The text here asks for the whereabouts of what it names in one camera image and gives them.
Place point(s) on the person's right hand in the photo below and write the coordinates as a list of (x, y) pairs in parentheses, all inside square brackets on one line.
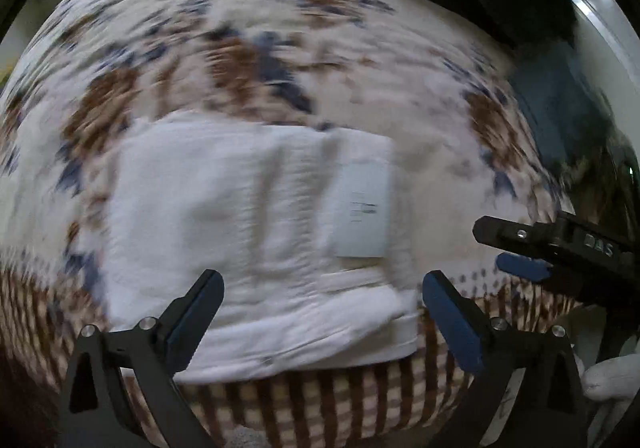
[(610, 378)]

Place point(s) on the white towel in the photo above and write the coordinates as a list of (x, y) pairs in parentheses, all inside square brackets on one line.
[(225, 228)]

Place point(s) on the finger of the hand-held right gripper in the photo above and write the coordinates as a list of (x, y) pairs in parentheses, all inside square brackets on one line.
[(505, 231), (522, 268)]

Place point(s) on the floral bed quilt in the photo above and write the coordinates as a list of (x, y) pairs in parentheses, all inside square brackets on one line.
[(200, 53)]

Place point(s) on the white bed headboard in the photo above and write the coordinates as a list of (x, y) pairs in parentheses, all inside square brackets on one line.
[(600, 13)]

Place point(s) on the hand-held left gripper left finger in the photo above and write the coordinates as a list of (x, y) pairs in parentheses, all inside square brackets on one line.
[(192, 323)]

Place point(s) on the blue folded cloth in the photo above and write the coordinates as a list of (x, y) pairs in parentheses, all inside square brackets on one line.
[(560, 103)]

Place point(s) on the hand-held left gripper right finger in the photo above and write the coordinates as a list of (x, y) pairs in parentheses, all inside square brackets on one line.
[(452, 323)]

